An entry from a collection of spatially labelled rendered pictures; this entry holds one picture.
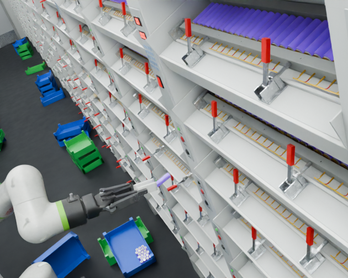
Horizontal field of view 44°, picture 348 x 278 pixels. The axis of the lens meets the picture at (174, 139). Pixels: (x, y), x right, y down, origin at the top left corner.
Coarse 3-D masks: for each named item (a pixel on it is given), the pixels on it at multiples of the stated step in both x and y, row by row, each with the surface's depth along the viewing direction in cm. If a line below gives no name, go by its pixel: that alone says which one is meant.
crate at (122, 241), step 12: (120, 228) 267; (132, 228) 269; (108, 240) 266; (120, 240) 265; (132, 240) 264; (144, 240) 257; (120, 252) 260; (132, 252) 259; (120, 264) 255; (132, 264) 254; (144, 264) 249
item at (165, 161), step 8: (144, 136) 187; (152, 136) 186; (144, 144) 188; (152, 144) 184; (152, 152) 180; (160, 160) 172; (168, 160) 169; (168, 168) 165; (176, 168) 162; (176, 176) 159; (184, 176) 156; (192, 184) 150; (192, 192) 147; (200, 200) 142
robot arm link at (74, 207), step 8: (64, 200) 130; (72, 200) 129; (80, 200) 130; (64, 208) 128; (72, 208) 128; (80, 208) 128; (72, 216) 128; (80, 216) 128; (72, 224) 129; (80, 224) 130
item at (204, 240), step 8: (168, 200) 203; (176, 200) 205; (176, 208) 204; (184, 216) 197; (184, 224) 193; (192, 224) 190; (192, 232) 187; (200, 232) 184; (200, 240) 181; (208, 240) 178; (208, 248) 175; (216, 248) 173; (216, 256) 168; (216, 264) 168; (224, 264) 165; (224, 272) 163
